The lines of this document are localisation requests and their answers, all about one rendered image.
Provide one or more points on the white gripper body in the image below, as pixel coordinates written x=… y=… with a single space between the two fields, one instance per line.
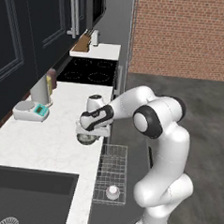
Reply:
x=101 y=131

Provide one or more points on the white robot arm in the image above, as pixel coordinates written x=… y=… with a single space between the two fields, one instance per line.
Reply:
x=164 y=157

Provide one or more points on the grey metal bowl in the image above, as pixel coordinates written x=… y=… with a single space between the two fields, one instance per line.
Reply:
x=86 y=140

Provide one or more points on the dark grey dishwasher door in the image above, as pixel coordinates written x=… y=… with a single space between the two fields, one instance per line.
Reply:
x=135 y=168

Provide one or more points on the white cup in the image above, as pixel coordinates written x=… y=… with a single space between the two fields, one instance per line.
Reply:
x=112 y=192

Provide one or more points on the dark blue cupboard door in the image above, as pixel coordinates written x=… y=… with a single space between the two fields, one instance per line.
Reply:
x=50 y=22
x=11 y=54

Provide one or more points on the black hob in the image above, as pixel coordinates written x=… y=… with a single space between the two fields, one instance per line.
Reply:
x=88 y=71

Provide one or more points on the yellow bottle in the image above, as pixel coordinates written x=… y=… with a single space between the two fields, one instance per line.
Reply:
x=49 y=85

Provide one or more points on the dark red jar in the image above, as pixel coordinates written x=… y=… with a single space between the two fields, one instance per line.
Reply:
x=53 y=77

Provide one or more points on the wooden knife block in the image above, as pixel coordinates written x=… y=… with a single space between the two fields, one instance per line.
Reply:
x=82 y=43

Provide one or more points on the dark sink basin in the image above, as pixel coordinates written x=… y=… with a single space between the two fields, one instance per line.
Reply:
x=30 y=196

